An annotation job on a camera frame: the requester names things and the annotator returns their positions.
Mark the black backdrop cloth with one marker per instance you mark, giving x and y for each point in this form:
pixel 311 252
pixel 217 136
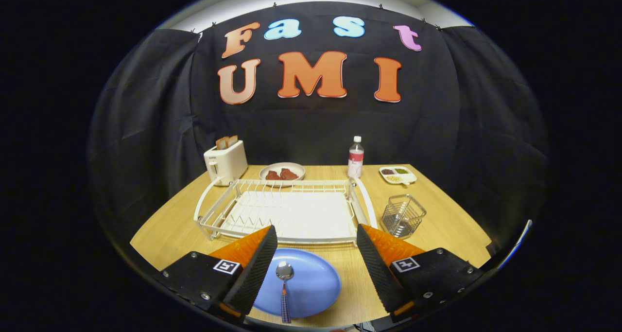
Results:
pixel 301 128

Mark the white toaster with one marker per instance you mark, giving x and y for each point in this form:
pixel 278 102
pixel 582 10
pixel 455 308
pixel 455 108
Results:
pixel 228 164

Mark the brown toast slice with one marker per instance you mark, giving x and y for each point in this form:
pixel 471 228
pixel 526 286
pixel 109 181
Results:
pixel 233 140
pixel 222 143

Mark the beige round plate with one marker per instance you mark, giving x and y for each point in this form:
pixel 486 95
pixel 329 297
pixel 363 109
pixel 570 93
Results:
pixel 296 166

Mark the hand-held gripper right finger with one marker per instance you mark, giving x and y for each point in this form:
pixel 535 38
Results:
pixel 381 273

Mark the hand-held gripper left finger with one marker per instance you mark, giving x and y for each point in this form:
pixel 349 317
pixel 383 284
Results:
pixel 252 273

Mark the red meat piece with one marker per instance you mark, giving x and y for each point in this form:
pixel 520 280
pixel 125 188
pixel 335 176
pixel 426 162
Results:
pixel 272 175
pixel 289 174

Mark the clear plastic water bottle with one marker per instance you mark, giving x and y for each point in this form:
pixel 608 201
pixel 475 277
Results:
pixel 355 162

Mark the blue plate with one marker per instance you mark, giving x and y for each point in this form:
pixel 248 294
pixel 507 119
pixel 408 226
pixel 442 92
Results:
pixel 313 283

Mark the white divided snack dish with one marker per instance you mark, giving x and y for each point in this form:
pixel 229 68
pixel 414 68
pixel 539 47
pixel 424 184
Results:
pixel 397 175

